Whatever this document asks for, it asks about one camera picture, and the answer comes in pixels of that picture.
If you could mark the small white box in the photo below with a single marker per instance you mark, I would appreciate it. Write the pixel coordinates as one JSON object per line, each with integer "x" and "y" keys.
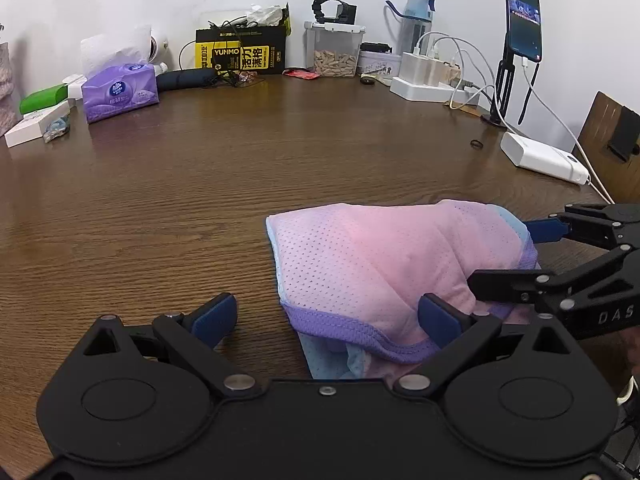
{"x": 75, "y": 85}

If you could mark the white power strip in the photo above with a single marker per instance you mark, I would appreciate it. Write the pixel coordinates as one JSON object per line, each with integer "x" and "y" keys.
{"x": 420, "y": 91}

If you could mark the pink patterned cloth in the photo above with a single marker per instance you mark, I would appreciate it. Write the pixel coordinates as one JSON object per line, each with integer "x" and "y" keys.
{"x": 6, "y": 95}

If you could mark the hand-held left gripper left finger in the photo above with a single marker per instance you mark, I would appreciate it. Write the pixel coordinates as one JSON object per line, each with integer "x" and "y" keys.
{"x": 215, "y": 317}

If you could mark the white round device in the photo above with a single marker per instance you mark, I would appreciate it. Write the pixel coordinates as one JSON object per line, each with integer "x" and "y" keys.
{"x": 159, "y": 52}

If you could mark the black wristwatch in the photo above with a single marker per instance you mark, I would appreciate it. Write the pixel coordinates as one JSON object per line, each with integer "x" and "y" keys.
{"x": 320, "y": 7}

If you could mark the crumpled white paper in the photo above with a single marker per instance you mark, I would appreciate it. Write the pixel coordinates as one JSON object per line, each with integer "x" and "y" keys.
{"x": 265, "y": 14}

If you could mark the black and yellow box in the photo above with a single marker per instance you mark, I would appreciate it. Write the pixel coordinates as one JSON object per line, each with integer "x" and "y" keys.
{"x": 250, "y": 55}

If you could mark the purple tissue pack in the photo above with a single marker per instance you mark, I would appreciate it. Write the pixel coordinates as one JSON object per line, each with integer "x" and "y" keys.
{"x": 120, "y": 95}

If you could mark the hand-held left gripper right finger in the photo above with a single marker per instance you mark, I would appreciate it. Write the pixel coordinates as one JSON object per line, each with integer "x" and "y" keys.
{"x": 440, "y": 319}

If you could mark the black phone stand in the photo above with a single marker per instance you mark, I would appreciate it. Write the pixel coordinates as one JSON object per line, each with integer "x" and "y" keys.
{"x": 501, "y": 90}

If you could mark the pink and blue mesh garment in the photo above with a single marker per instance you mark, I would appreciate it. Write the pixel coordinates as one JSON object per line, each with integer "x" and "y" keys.
{"x": 370, "y": 260}

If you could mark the black folded umbrella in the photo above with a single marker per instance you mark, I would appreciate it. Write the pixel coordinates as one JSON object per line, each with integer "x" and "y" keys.
{"x": 185, "y": 79}

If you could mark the small black box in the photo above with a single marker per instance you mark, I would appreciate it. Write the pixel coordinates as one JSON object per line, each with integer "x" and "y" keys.
{"x": 348, "y": 13}

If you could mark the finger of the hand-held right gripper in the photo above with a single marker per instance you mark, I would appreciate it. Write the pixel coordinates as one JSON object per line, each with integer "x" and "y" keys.
{"x": 500, "y": 285}
{"x": 545, "y": 230}

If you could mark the white charger adapter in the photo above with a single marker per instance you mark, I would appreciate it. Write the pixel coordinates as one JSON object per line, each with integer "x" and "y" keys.
{"x": 416, "y": 67}

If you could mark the clear plastic nut container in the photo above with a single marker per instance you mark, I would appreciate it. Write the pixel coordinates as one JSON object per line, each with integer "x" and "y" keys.
{"x": 335, "y": 60}

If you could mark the white flat box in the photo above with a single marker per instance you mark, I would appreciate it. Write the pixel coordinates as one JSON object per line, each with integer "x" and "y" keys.
{"x": 25, "y": 132}

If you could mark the blue water bottle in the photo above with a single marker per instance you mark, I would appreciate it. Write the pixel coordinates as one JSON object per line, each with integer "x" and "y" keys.
{"x": 417, "y": 15}

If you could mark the white power bank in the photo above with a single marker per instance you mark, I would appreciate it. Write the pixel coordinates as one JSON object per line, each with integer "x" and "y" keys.
{"x": 540, "y": 157}

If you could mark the clear plastic wrapper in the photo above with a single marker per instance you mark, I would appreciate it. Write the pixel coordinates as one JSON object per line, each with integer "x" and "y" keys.
{"x": 56, "y": 129}

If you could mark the red packet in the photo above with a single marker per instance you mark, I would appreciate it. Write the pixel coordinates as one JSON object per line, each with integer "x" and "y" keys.
{"x": 302, "y": 74}

